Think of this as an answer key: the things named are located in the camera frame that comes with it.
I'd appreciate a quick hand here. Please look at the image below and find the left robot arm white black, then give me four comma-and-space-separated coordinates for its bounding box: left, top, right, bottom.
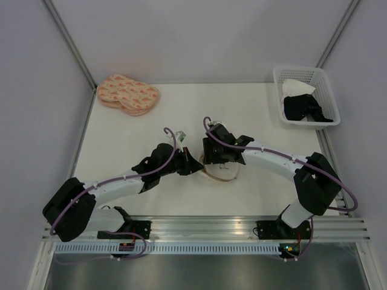
42, 143, 203, 242

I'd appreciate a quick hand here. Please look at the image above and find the left aluminium frame post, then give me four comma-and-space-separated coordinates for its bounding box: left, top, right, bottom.
41, 0, 97, 92

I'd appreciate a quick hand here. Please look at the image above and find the white mesh laundry bag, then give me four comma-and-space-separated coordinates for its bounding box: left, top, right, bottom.
199, 151, 240, 182

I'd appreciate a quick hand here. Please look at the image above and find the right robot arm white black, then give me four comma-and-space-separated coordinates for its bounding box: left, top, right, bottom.
203, 122, 342, 239

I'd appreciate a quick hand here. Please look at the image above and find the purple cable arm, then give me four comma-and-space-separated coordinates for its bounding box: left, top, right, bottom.
202, 116, 359, 263
49, 127, 179, 266

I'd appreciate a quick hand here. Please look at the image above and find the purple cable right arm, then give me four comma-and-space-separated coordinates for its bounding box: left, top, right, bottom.
202, 116, 359, 263

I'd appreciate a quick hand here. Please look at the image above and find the right aluminium frame post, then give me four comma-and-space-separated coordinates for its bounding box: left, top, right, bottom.
316, 0, 362, 68

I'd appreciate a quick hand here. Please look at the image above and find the aluminium frame post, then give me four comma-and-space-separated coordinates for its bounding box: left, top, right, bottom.
41, 0, 97, 92
316, 0, 362, 68

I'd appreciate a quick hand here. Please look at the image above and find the pink patterned pad stack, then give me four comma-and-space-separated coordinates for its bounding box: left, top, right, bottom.
96, 74, 160, 117

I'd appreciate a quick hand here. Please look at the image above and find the white slotted cable duct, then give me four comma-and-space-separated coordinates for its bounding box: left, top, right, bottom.
55, 242, 281, 255

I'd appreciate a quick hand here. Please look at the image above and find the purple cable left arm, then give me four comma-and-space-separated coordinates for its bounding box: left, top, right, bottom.
49, 127, 179, 266

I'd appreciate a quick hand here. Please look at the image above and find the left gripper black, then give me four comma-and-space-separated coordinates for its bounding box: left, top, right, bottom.
159, 147, 204, 177

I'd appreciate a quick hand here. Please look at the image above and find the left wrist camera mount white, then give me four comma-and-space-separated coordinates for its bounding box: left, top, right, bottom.
175, 130, 186, 151

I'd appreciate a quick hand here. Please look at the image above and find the white plastic basket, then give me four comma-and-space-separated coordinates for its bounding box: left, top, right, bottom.
273, 66, 341, 130

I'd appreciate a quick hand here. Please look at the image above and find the black garment in basket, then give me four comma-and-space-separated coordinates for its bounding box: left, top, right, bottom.
283, 94, 333, 123

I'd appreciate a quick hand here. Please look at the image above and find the white cloth in basket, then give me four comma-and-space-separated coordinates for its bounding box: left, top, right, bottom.
282, 79, 316, 97

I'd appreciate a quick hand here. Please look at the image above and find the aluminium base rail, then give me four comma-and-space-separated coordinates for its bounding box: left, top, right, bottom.
42, 214, 372, 242

